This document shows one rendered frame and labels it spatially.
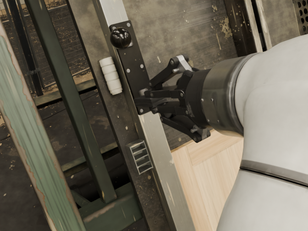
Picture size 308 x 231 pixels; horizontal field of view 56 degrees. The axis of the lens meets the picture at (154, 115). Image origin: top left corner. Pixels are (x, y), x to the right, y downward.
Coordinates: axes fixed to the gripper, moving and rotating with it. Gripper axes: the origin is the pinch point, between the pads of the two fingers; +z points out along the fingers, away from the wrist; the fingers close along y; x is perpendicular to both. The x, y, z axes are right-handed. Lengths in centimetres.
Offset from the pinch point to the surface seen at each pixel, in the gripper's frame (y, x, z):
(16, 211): 63, -39, 168
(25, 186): 54, -28, 183
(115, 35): -12.4, -2.2, 0.5
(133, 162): 14.2, -2.1, 13.8
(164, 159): 16.1, 4.7, 11.7
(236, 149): 24.4, 27.7, 14.0
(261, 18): -7.8, 42.4, 8.5
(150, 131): 8.6, 3.3, 11.7
